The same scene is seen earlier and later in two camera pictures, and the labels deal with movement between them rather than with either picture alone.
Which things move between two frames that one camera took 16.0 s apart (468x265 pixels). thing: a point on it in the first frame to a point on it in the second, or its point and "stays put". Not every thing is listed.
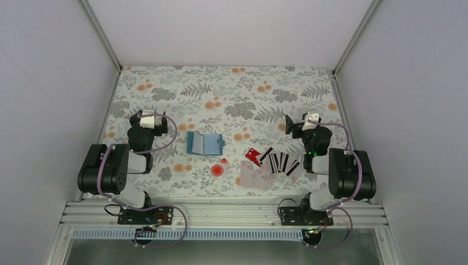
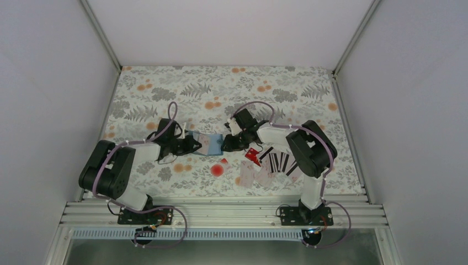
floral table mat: [232, 139] stays put
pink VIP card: [247, 176] to [203, 139]
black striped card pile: [278, 162] stays put
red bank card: [251, 154] stays put
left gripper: [164, 130] to [189, 148]
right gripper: [290, 125] to [231, 146]
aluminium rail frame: [223, 214] stays put
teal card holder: [204, 144] stays put
